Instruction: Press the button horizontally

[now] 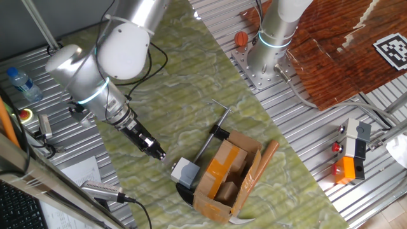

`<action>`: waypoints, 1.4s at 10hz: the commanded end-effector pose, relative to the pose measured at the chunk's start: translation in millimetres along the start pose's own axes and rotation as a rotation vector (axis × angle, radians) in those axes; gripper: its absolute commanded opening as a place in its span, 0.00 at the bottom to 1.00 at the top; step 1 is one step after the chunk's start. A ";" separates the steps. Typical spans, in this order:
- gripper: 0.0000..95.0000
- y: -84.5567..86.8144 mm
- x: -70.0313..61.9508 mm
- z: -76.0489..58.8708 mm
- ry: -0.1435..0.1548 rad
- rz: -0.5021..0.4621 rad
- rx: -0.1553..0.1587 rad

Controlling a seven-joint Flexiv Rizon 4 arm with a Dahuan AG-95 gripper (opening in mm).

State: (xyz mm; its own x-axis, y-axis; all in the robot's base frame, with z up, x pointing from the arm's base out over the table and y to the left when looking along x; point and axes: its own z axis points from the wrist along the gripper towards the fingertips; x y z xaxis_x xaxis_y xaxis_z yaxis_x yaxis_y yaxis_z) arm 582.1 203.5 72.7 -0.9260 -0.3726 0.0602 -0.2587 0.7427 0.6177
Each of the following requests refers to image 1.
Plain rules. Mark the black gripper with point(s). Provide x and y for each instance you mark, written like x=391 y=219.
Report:
x=136 y=135

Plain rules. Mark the grey push button box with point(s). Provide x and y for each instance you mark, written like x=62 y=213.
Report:
x=186 y=173

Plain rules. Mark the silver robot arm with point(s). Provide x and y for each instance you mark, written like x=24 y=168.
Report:
x=82 y=76

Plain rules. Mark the red yellow emergency stop button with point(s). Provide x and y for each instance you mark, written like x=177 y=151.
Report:
x=24 y=114

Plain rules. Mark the orange box with red button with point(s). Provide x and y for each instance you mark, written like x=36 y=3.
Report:
x=346 y=170

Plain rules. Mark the white box with red button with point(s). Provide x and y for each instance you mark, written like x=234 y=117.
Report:
x=349 y=148

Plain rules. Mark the grey box with silver button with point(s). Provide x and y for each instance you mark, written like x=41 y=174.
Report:
x=354 y=128

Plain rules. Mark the green marble pattern mat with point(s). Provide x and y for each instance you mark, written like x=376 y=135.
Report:
x=178 y=95

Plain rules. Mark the black steel C-clamp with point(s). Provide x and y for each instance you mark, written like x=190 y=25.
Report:
x=217 y=132

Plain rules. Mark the brown box with orange tape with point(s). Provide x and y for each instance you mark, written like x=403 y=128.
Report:
x=222 y=165

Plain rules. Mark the printed paper sheet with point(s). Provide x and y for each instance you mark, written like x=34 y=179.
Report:
x=84 y=171

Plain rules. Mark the open cardboard box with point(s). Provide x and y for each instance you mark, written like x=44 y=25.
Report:
x=210 y=210

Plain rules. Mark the small plain brown box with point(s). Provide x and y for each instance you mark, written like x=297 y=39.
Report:
x=226 y=192

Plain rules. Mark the small grey clamp device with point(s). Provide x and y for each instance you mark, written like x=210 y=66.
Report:
x=44 y=125

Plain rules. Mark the small orange basketball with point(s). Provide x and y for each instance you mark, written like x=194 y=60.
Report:
x=241 y=38

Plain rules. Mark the clear plastic water bottle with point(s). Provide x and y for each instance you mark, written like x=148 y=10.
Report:
x=27 y=87

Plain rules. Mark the black keyboard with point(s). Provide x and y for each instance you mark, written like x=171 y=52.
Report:
x=19 y=210

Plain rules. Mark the orange pole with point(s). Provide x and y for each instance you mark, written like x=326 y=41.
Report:
x=8 y=124

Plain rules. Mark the thin aluminium pole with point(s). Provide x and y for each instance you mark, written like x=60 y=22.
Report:
x=39 y=25

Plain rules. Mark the reddish wood grain board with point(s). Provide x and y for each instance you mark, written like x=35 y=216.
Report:
x=334 y=63

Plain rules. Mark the white crumpled tissue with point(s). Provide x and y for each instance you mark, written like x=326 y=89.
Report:
x=399 y=149

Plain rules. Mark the black white fiducial marker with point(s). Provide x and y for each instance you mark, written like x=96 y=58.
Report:
x=394 y=51

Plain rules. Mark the wide metal frame bar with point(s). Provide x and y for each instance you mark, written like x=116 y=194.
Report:
x=47 y=181

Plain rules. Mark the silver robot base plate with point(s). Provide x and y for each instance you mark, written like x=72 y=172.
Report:
x=254 y=76

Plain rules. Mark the aluminium profile bar with bracket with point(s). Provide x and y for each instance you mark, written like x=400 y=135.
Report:
x=391 y=133

